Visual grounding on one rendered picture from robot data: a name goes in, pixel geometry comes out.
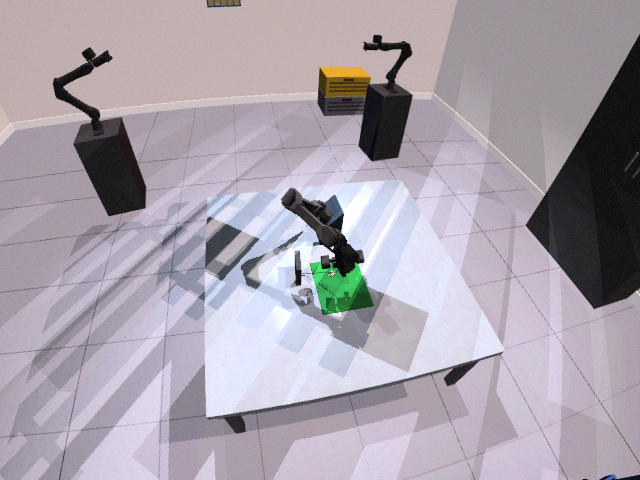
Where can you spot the green circuit board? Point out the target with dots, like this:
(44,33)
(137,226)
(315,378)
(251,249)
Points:
(337,293)

